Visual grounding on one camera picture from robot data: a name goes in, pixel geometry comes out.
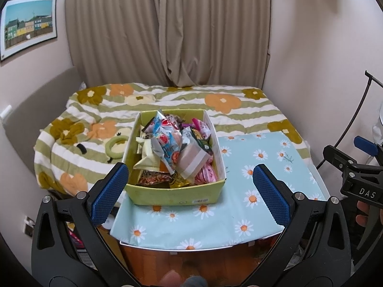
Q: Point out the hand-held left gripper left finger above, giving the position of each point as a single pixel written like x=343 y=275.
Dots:
x=110 y=191

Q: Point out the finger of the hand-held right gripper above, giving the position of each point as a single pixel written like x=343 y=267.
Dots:
x=338 y=155
x=365 y=145

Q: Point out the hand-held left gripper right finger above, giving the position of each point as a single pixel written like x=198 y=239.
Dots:
x=272 y=194

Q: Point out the yellow-green cardboard box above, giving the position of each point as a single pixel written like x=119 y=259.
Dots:
x=167 y=195

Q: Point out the person's right hand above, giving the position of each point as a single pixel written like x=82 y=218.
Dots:
x=362 y=215

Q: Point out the light blue daisy tablecloth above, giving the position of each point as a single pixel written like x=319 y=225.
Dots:
x=239 y=209

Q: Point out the black metal stand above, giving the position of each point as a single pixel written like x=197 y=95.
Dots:
x=374 y=79

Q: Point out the blue colourful snack packet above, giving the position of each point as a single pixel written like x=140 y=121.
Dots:
x=167 y=148

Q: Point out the black and green snack packet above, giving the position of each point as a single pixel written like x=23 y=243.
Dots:
x=205 y=146

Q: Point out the red and pink snack packet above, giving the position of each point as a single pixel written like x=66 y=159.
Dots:
x=201 y=127

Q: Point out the person's leg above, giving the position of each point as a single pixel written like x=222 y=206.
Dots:
x=170 y=279

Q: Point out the striped flower blanket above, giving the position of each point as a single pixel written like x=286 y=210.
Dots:
x=179 y=98

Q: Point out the grey upholstered headboard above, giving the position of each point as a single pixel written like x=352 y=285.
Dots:
x=39 y=95

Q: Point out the beige curtain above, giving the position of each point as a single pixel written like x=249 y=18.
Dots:
x=119 y=30

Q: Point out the wall socket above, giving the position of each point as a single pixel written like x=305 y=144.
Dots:
x=29 y=225

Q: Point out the white wall switch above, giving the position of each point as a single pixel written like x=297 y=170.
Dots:
x=6 y=112

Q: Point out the framed wall picture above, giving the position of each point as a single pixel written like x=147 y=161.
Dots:
x=27 y=24

